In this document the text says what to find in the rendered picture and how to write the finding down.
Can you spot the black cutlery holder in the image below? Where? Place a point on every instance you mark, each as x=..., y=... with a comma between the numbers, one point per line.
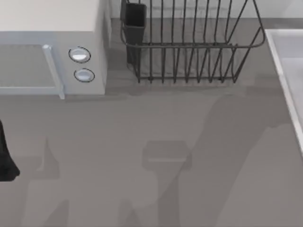
x=135, y=23

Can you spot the microwave oven door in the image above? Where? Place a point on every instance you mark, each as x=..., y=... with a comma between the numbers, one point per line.
x=21, y=66

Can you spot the large silver microwave knob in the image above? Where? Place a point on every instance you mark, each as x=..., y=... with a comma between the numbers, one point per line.
x=79, y=55

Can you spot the small silver microwave knob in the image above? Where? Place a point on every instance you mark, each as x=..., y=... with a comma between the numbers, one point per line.
x=84, y=75

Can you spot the pale microwave oven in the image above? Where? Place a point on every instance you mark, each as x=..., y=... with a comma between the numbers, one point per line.
x=78, y=16

